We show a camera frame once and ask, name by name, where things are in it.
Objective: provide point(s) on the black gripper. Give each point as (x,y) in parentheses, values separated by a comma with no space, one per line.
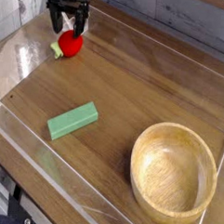
(57,6)

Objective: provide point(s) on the red plush strawberry toy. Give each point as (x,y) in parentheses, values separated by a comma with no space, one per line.
(67,45)

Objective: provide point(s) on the green rectangular block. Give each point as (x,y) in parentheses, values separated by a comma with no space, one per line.
(68,122)

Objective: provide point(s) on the wooden bowl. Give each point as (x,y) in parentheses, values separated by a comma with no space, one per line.
(173,173)

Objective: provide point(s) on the black clamp under table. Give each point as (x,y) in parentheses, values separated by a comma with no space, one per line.
(11,211)

